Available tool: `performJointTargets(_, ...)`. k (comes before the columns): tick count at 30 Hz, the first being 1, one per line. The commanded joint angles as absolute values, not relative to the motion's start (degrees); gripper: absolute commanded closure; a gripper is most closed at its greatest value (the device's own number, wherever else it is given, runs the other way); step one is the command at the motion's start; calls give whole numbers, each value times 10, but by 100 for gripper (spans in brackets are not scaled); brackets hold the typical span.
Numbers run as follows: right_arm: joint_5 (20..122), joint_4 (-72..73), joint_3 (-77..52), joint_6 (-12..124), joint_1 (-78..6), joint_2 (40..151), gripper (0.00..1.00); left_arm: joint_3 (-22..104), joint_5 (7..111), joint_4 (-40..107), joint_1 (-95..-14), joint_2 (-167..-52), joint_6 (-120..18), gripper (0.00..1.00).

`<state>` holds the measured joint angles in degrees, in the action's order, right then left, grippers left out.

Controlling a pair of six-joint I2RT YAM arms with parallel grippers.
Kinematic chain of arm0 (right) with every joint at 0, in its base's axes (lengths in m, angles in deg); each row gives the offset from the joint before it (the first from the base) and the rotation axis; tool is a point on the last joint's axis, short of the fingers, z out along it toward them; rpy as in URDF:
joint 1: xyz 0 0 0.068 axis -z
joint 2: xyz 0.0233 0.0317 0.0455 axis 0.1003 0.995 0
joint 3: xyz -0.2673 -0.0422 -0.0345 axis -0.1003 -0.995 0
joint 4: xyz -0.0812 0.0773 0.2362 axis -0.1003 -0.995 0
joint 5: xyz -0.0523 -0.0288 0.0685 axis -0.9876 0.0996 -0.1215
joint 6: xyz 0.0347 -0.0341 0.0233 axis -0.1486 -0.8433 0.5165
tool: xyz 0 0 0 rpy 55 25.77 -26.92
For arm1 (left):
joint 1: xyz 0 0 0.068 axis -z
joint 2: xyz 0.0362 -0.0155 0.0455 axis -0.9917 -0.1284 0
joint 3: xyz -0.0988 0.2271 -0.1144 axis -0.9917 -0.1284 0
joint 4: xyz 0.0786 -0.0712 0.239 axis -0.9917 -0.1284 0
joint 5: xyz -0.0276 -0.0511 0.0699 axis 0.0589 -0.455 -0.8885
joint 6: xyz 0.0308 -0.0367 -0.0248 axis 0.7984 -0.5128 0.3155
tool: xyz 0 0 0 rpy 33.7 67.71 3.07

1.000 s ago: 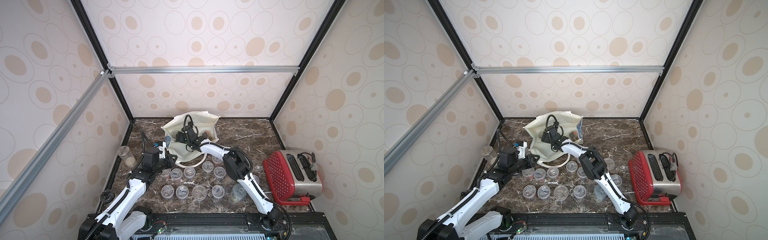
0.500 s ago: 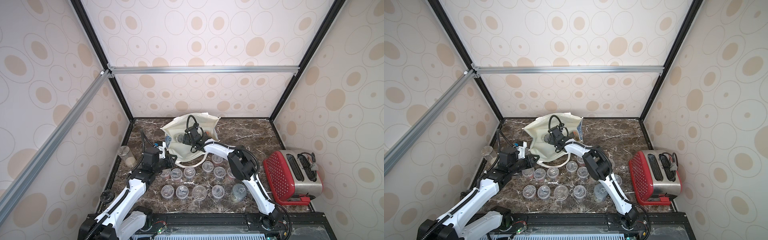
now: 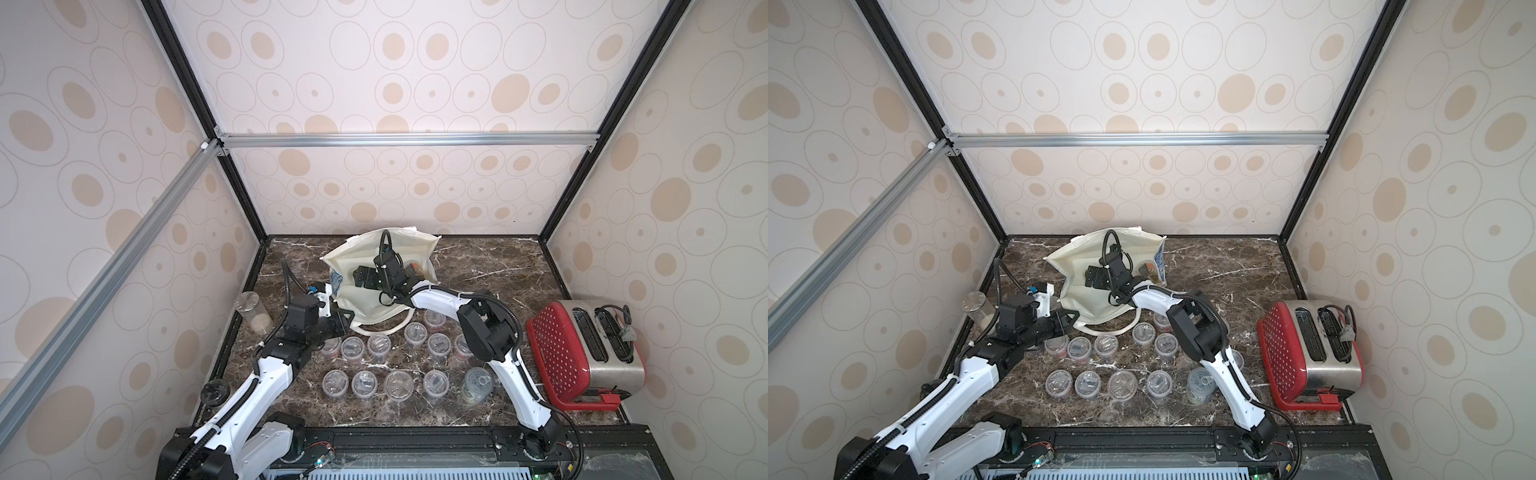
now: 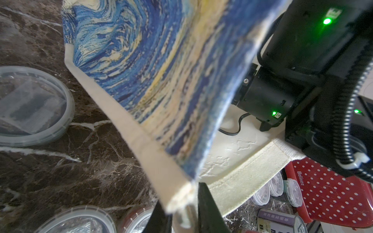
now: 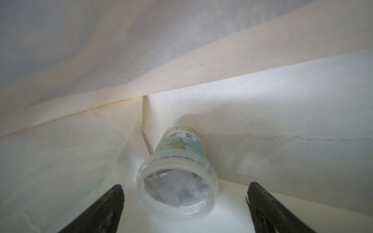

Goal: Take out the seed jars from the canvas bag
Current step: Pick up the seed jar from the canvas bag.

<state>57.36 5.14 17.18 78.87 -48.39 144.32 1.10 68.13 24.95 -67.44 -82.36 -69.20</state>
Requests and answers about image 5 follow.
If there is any cream canvas starry night bag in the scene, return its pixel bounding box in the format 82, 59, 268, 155
1, 1, 373, 233

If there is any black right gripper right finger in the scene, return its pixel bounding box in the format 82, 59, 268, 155
246, 182, 315, 233

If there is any teal label seed jar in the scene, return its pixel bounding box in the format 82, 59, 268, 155
136, 126, 219, 222

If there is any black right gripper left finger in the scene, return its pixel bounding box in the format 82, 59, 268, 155
59, 184, 125, 233

